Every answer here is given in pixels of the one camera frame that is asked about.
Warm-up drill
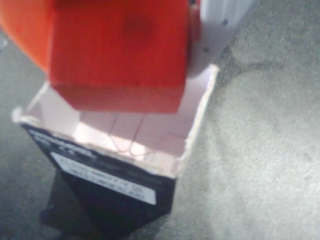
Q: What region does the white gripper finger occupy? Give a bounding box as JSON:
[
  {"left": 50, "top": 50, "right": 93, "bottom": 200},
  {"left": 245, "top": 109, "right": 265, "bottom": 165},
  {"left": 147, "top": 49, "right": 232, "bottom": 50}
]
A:
[{"left": 186, "top": 0, "right": 254, "bottom": 80}]

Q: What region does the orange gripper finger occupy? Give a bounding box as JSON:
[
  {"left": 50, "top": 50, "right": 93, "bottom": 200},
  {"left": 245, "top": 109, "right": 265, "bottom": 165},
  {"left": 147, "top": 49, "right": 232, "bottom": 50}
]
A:
[{"left": 0, "top": 0, "right": 55, "bottom": 74}]

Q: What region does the red cube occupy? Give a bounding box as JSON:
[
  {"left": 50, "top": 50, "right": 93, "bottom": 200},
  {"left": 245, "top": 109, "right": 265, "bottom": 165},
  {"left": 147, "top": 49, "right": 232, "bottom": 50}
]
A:
[{"left": 48, "top": 0, "right": 191, "bottom": 115}]

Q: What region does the white cardboard box black label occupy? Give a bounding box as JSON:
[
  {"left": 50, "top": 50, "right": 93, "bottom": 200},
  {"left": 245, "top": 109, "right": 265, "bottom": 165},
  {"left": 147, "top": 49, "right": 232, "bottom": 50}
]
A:
[{"left": 11, "top": 63, "right": 221, "bottom": 238}]

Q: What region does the dark grey felt mat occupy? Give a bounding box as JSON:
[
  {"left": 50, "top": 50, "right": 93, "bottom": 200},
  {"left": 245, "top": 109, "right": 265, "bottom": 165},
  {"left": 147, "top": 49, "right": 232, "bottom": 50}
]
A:
[{"left": 0, "top": 0, "right": 320, "bottom": 240}]

